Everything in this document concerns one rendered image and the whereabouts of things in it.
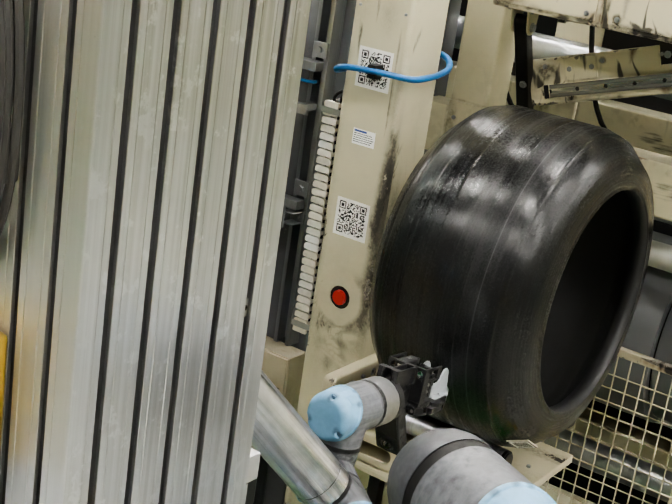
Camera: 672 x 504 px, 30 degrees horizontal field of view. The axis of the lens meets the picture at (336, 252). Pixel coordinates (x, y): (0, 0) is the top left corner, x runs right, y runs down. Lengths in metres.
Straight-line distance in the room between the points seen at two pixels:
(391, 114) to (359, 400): 0.67
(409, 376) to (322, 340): 0.55
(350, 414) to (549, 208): 0.49
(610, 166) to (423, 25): 0.43
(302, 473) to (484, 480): 0.56
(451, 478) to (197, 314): 0.29
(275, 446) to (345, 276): 0.79
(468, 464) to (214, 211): 0.34
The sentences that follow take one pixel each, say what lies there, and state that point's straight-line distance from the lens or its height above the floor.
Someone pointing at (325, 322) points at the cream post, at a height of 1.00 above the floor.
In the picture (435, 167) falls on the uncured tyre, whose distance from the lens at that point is 2.13.
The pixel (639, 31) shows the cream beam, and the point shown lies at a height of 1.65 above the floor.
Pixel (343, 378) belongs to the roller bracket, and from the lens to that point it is 2.37.
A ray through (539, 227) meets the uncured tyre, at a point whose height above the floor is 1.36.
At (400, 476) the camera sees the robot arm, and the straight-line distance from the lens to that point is 1.25.
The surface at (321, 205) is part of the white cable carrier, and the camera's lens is 2.48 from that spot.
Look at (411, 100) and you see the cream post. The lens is 2.34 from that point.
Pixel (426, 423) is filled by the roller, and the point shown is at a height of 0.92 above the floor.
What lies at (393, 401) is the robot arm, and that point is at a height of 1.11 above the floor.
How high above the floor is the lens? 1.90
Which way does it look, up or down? 18 degrees down
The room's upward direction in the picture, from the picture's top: 9 degrees clockwise
